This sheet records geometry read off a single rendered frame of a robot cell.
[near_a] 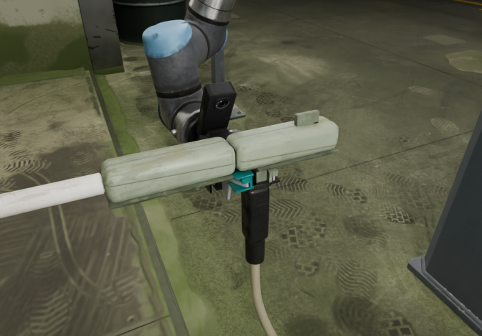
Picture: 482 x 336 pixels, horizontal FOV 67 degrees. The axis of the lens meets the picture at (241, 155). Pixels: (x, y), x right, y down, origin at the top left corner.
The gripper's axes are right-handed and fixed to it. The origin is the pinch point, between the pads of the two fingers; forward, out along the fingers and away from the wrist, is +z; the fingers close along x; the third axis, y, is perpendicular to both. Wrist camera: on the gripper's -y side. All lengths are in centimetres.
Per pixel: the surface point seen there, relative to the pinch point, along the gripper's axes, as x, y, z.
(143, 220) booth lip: 8, 42, -56
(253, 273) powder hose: -0.3, 18.7, -0.9
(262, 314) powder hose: -1.7, 27.7, -0.3
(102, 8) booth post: -5, -7, -198
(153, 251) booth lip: 8, 43, -42
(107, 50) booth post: -4, 17, -200
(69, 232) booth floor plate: 28, 42, -60
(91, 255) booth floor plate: 24, 43, -48
